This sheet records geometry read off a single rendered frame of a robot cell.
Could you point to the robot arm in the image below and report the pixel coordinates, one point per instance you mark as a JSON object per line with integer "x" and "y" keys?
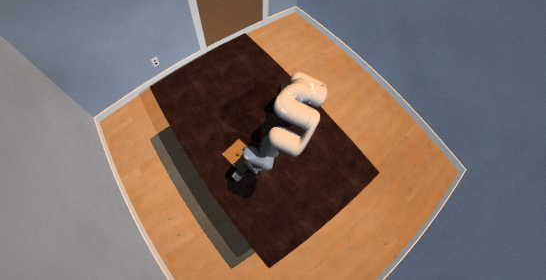
{"x": 288, "y": 109}

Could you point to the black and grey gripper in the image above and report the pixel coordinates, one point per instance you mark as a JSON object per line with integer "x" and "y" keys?
{"x": 256, "y": 170}

